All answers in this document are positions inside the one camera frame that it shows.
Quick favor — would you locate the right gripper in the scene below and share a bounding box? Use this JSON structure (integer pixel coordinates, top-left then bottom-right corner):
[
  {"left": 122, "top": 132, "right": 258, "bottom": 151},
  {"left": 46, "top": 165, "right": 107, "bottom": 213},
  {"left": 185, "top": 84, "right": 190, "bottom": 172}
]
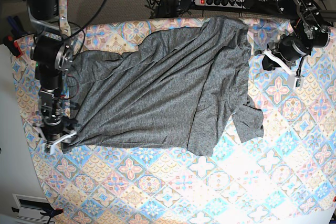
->
[{"left": 33, "top": 118, "right": 78, "bottom": 153}]

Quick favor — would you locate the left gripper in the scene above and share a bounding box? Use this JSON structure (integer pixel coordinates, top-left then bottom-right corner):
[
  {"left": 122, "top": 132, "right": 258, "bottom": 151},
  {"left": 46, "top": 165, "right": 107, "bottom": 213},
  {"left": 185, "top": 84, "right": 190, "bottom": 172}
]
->
[{"left": 256, "top": 35, "right": 312, "bottom": 77}]

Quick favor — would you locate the grey t-shirt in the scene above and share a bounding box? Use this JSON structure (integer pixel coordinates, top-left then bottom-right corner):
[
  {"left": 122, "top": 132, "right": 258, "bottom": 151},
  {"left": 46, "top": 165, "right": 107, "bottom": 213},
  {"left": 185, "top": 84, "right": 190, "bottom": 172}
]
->
[{"left": 61, "top": 17, "right": 264, "bottom": 156}]

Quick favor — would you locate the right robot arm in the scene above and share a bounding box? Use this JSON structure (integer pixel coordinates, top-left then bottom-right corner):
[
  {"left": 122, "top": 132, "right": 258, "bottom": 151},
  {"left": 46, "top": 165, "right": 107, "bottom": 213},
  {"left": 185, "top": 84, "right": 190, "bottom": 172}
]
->
[{"left": 26, "top": 0, "right": 77, "bottom": 155}]

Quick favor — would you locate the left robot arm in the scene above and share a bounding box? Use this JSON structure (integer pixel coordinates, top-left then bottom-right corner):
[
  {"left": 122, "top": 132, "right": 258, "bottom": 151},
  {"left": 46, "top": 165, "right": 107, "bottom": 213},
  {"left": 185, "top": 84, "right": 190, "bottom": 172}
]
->
[{"left": 262, "top": 0, "right": 331, "bottom": 77}]

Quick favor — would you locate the black orange clamp lower left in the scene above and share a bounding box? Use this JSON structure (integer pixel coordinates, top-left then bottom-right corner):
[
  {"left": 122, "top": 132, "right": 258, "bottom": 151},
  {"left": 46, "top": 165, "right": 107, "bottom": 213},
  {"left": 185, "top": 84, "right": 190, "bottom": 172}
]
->
[{"left": 40, "top": 208, "right": 64, "bottom": 223}]

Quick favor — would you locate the white tray lower left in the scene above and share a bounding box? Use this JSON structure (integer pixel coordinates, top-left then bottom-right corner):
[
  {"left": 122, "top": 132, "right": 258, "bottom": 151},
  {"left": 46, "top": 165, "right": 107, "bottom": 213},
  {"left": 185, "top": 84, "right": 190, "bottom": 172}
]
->
[{"left": 13, "top": 194, "right": 51, "bottom": 222}]

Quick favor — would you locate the red black clamp upper left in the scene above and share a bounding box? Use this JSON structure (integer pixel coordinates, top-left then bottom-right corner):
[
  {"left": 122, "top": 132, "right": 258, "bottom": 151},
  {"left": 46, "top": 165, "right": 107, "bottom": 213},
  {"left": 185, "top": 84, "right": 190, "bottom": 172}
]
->
[{"left": 3, "top": 36, "right": 22, "bottom": 58}]

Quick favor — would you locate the patterned tile tablecloth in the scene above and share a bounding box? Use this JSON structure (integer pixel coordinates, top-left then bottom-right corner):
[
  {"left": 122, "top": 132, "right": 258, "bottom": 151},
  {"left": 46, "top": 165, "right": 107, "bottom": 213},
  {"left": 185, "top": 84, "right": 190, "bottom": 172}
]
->
[{"left": 11, "top": 28, "right": 335, "bottom": 223}]

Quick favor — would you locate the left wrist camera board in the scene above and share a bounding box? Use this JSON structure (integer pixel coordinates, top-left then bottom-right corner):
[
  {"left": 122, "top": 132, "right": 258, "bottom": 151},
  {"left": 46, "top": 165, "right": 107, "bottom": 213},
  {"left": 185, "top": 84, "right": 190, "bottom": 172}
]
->
[{"left": 288, "top": 76, "right": 304, "bottom": 89}]

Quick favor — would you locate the white power strip red switch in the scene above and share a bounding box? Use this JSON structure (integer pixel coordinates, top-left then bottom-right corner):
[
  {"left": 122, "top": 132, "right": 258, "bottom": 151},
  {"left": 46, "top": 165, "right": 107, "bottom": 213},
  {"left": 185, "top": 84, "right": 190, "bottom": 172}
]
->
[{"left": 194, "top": 0, "right": 245, "bottom": 9}]

